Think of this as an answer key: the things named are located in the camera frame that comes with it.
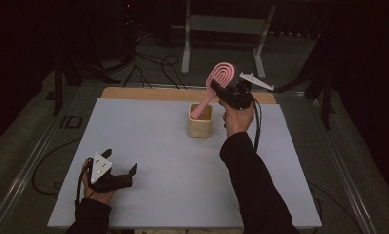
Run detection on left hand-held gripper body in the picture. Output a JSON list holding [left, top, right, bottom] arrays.
[[87, 152, 134, 194]]

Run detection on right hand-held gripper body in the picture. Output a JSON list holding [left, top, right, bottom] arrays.
[[217, 71, 275, 111]]

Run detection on pink hairbrush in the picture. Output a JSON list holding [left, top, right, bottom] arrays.
[[190, 61, 236, 120]]

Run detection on beige square cup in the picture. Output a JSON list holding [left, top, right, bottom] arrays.
[[187, 103, 214, 139]]

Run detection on person's right hand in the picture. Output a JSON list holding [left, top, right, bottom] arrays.
[[221, 98, 255, 139]]

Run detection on person's left hand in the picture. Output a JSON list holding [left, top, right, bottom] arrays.
[[81, 158, 117, 206]]

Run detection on pale blue table mat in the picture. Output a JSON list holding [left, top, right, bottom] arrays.
[[47, 97, 323, 229]]

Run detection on white metal stand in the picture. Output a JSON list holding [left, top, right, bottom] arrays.
[[180, 0, 277, 81]]

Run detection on black stand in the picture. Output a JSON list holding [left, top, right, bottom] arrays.
[[268, 32, 336, 131], [51, 48, 122, 117]]

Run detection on right hand-held gripper cable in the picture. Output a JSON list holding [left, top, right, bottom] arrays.
[[252, 98, 366, 234]]

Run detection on hand-held gripper cable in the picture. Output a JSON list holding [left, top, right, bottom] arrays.
[[31, 137, 95, 209], [252, 98, 366, 234]]

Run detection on black floor cables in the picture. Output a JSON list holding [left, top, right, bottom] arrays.
[[122, 38, 188, 91]]

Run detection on left hand-held gripper cable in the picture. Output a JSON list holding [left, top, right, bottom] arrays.
[[31, 137, 95, 209]]

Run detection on metal floor rail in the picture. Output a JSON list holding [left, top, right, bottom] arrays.
[[0, 84, 86, 234], [273, 91, 378, 234]]

